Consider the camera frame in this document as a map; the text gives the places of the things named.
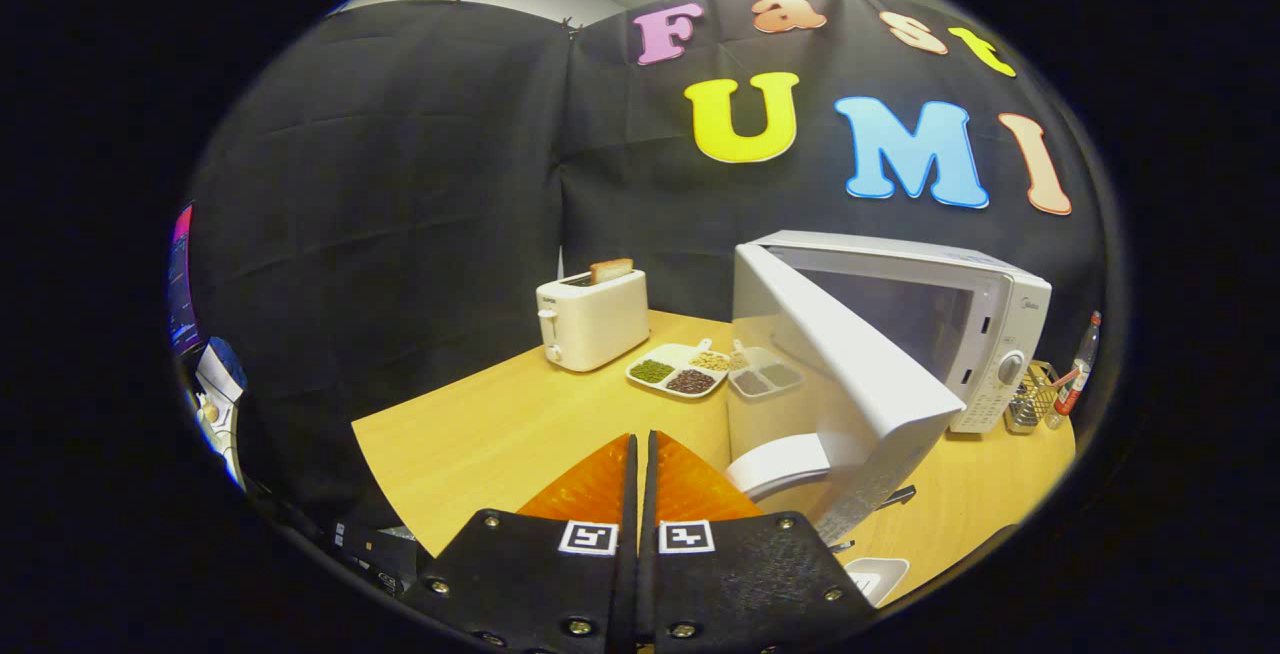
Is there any black box device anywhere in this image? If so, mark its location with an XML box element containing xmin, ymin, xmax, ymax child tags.
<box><xmin>325</xmin><ymin>519</ymin><xmax>421</xmax><ymax>595</ymax></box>

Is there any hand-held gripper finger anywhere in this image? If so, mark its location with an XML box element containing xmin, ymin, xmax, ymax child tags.
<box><xmin>640</xmin><ymin>430</ymin><xmax>881</xmax><ymax>654</ymax></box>
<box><xmin>400</xmin><ymin>432</ymin><xmax>638</xmax><ymax>654</ymax></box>

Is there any white blue object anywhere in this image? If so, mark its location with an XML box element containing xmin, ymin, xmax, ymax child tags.
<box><xmin>192</xmin><ymin>336</ymin><xmax>249</xmax><ymax>490</ymax></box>

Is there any white plastic tray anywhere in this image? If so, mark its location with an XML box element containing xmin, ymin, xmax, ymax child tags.
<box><xmin>843</xmin><ymin>557</ymin><xmax>911</xmax><ymax>607</ymax></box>

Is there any white toaster oven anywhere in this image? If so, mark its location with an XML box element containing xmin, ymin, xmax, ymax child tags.
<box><xmin>725</xmin><ymin>230</ymin><xmax>1053</xmax><ymax>547</ymax></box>

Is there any clear red label water bottle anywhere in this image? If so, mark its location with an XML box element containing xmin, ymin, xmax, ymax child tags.
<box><xmin>1050</xmin><ymin>310</ymin><xmax>1103</xmax><ymax>430</ymax></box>

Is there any black backdrop cloth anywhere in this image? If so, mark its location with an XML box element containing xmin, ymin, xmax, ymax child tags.
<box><xmin>185</xmin><ymin>0</ymin><xmax>1111</xmax><ymax>535</ymax></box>

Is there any white divided bean dish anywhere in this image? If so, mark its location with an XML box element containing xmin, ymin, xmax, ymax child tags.
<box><xmin>626</xmin><ymin>338</ymin><xmax>733</xmax><ymax>400</ymax></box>

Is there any cream toaster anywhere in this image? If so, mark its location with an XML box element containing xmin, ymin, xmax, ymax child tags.
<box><xmin>535</xmin><ymin>269</ymin><xmax>651</xmax><ymax>373</ymax></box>

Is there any glowing monitor screen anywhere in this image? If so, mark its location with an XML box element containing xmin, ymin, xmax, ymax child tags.
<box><xmin>167</xmin><ymin>202</ymin><xmax>201</xmax><ymax>357</ymax></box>

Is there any metal wire basket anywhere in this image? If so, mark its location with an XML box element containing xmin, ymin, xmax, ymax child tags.
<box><xmin>1004</xmin><ymin>361</ymin><xmax>1063</xmax><ymax>435</ymax></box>

